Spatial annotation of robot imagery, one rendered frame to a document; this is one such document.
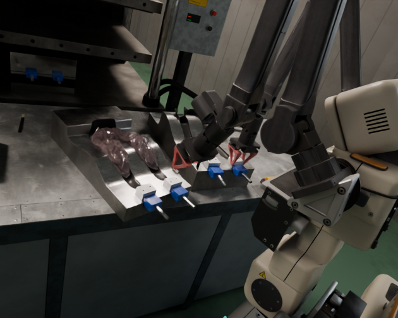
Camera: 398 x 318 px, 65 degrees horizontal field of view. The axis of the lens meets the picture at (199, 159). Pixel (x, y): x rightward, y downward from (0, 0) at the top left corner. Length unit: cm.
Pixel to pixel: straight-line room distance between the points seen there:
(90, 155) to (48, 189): 16
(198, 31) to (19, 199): 128
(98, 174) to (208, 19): 117
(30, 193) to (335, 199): 81
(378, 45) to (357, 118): 271
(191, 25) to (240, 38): 228
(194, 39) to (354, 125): 127
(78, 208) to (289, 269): 62
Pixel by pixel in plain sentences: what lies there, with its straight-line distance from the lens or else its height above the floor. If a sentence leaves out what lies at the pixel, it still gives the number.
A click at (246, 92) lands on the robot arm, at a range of 70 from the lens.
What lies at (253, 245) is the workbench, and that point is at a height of 42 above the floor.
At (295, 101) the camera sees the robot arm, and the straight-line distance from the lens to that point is 65.
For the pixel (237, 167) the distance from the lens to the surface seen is 117.
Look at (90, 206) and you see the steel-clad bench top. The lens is 99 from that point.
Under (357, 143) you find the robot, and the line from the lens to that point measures 76.
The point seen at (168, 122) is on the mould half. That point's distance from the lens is 129.
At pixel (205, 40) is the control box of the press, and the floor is 115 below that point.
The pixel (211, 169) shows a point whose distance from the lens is 110.
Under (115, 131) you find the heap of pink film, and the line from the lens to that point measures 119.
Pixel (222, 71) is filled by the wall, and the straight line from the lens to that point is 422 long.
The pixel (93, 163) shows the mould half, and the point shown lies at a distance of 103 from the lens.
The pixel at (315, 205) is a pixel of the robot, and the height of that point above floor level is 114.
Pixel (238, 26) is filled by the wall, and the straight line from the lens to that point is 412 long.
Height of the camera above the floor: 146
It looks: 30 degrees down
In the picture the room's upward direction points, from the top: 19 degrees clockwise
